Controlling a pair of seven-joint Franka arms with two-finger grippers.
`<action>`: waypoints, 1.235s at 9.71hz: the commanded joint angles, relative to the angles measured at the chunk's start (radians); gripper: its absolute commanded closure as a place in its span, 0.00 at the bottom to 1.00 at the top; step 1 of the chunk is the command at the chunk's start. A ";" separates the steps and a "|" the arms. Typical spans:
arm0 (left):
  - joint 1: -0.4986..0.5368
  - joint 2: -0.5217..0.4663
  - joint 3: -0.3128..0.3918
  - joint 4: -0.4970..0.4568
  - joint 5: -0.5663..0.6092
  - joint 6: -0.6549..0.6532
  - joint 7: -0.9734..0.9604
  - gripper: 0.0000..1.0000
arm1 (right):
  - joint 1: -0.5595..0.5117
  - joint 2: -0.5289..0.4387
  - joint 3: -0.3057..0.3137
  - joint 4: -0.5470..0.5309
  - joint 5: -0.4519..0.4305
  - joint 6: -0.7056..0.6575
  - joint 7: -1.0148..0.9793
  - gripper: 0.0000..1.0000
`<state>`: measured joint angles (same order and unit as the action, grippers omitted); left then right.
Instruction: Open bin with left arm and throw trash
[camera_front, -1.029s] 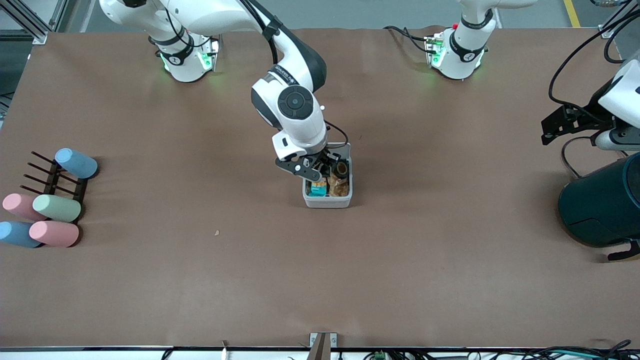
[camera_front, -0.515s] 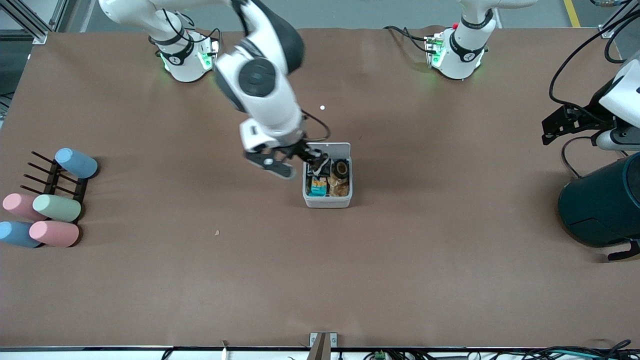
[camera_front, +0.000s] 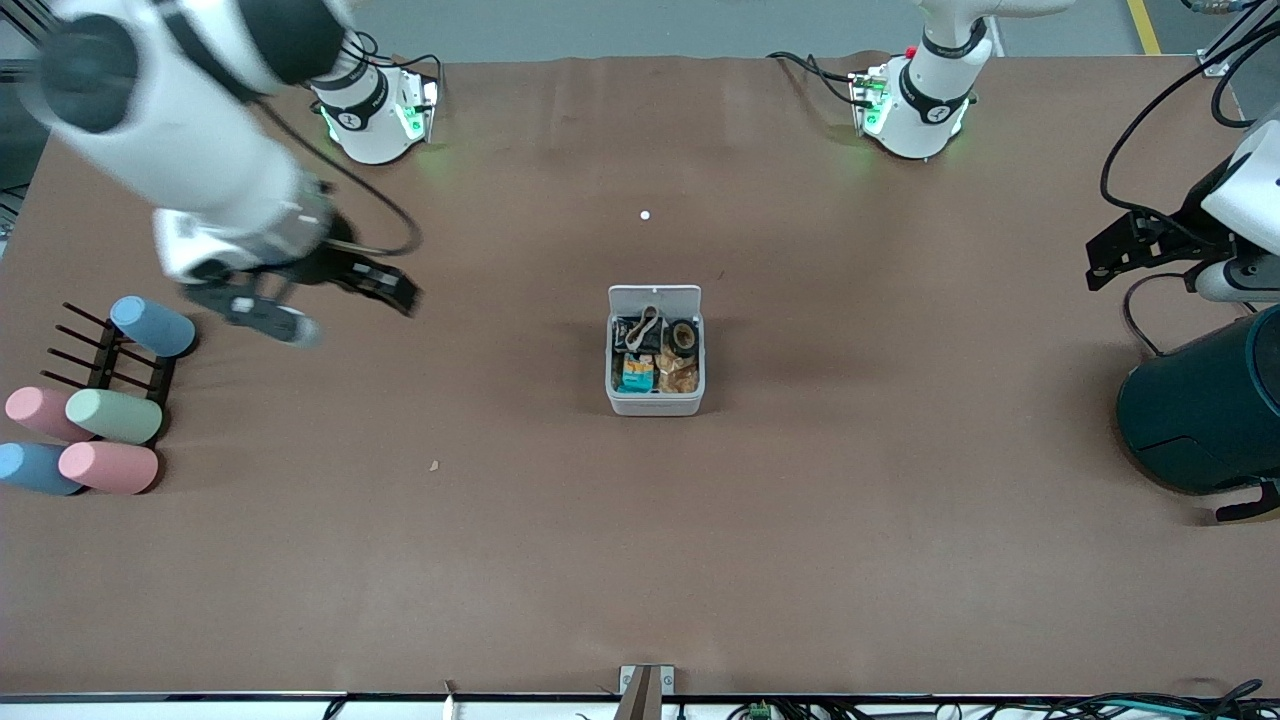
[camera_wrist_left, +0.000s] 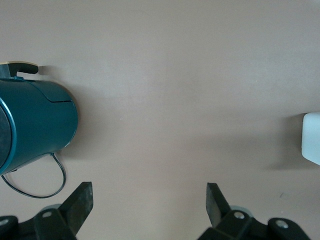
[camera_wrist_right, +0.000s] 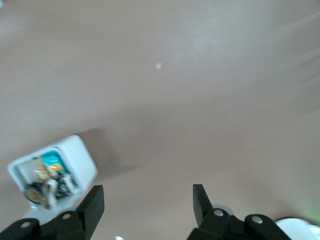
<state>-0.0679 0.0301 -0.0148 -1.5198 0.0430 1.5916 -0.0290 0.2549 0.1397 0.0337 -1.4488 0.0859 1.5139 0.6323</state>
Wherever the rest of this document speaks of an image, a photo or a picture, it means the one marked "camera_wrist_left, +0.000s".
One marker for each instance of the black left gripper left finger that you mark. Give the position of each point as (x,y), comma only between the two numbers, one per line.
(50,225)

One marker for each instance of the teal electric kettle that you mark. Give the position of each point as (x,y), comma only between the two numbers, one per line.
(42,120)

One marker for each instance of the white power adapter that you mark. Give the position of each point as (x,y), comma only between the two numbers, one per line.
(312,137)

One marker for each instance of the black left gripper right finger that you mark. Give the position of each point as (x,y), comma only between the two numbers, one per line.
(235,227)

